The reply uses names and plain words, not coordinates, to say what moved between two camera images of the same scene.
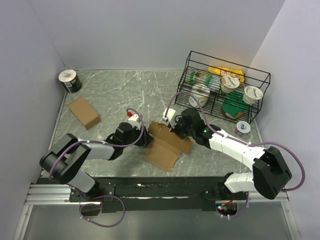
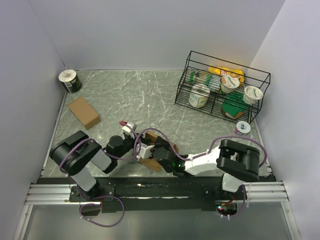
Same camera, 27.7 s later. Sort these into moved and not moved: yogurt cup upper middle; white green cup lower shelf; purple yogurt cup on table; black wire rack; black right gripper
Moved: black right gripper
Not moved: purple yogurt cup on table; black wire rack; white green cup lower shelf; yogurt cup upper middle
